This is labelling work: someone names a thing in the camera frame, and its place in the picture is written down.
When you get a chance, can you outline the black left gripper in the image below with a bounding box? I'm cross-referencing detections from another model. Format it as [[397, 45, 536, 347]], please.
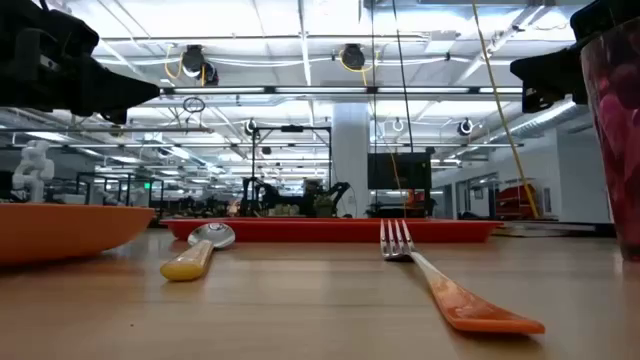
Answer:
[[0, 0, 161, 125]]

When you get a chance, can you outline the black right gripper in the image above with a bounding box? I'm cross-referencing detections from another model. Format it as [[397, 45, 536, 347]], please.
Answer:
[[509, 0, 640, 114]]

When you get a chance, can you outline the red translucent cup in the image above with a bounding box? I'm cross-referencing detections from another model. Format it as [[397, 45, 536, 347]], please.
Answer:
[[579, 17, 640, 262]]

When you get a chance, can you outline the orange plate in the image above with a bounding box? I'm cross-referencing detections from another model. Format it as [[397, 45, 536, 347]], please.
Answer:
[[0, 202, 156, 265]]

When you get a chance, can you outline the spoon with yellow handle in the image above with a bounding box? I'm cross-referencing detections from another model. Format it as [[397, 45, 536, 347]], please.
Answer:
[[159, 222, 236, 282]]

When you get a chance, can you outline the fork with orange handle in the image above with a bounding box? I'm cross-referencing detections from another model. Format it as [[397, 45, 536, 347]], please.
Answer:
[[379, 218, 546, 335]]

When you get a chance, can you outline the red plastic tray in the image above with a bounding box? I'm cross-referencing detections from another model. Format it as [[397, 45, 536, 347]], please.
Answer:
[[160, 217, 504, 244]]

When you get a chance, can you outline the white humanoid robot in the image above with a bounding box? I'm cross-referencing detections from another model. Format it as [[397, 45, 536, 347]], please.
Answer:
[[10, 139, 55, 204]]

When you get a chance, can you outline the red tool cabinet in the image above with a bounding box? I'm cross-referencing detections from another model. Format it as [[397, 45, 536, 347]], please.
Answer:
[[495, 183, 539, 219]]

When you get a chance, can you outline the black monitor screen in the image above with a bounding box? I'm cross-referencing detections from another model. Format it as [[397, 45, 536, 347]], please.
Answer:
[[367, 152, 433, 190]]

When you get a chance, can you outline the white building column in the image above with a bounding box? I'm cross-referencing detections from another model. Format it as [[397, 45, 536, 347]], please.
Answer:
[[332, 102, 371, 219]]

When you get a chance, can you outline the yellow hanging cable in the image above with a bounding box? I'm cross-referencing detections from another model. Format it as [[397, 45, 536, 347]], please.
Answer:
[[471, 0, 540, 219]]

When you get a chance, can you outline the black ceiling cable reel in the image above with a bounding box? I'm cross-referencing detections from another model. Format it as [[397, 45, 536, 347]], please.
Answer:
[[180, 44, 220, 86], [341, 43, 366, 71]]

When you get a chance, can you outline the black hanging cable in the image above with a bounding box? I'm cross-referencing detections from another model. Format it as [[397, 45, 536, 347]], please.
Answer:
[[391, 0, 415, 154]]

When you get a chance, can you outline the black background rig frame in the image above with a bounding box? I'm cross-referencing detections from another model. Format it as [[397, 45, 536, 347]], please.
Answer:
[[251, 124, 333, 217]]

